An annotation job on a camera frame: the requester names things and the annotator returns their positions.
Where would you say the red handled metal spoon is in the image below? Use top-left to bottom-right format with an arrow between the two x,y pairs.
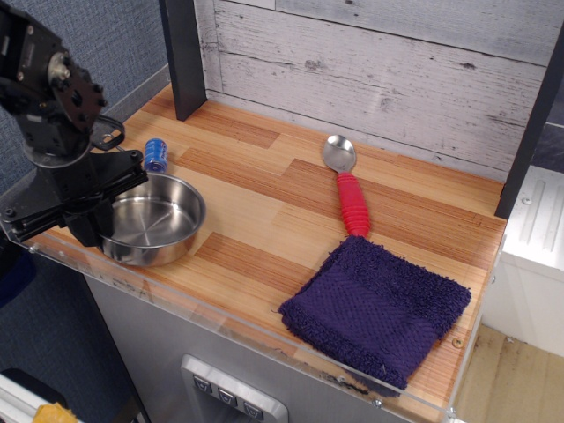
323,135 -> 370,237

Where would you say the purple folded towel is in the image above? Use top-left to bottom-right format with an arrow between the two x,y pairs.
279,235 -> 471,390

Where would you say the stainless steel pan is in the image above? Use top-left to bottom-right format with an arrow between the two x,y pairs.
100,173 -> 206,267

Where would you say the small blue can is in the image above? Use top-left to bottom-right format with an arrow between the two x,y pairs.
144,138 -> 168,173

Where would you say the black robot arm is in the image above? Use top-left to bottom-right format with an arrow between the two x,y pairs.
1,3 -> 148,247

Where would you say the dark vertical post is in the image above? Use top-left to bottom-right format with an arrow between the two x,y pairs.
159,0 -> 207,121
494,27 -> 563,219

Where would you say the dark left vertical post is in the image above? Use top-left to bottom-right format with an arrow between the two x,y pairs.
159,0 -> 207,121

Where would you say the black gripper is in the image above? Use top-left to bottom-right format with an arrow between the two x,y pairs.
1,150 -> 148,247

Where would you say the white metal side cabinet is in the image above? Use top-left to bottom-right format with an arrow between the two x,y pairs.
482,166 -> 563,356

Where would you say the silver cabinet with button panel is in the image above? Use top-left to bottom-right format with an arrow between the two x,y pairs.
87,278 -> 446,422

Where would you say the dark right vertical post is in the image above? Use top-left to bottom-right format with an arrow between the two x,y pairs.
494,27 -> 563,219

